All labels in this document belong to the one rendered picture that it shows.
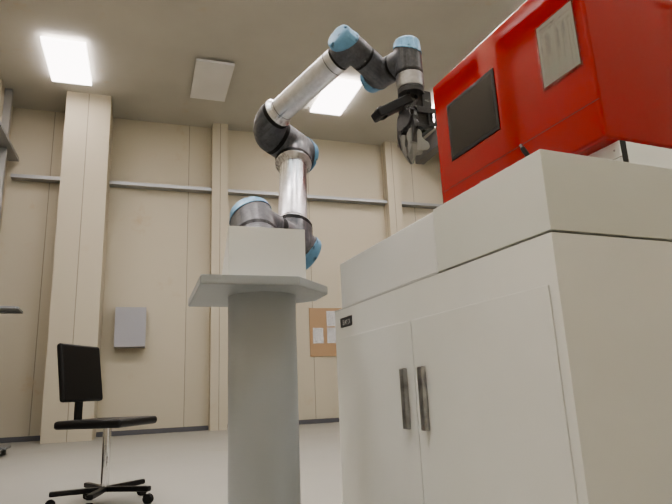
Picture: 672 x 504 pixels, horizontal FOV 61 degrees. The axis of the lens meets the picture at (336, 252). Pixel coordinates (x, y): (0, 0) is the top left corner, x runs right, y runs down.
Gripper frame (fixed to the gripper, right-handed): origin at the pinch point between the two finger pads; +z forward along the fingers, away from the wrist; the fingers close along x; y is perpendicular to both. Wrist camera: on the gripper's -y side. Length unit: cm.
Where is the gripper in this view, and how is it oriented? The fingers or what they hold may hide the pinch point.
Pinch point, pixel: (409, 158)
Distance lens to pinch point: 152.0
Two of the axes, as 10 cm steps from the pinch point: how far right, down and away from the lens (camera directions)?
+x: -3.8, 2.3, 9.0
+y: 9.3, 0.5, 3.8
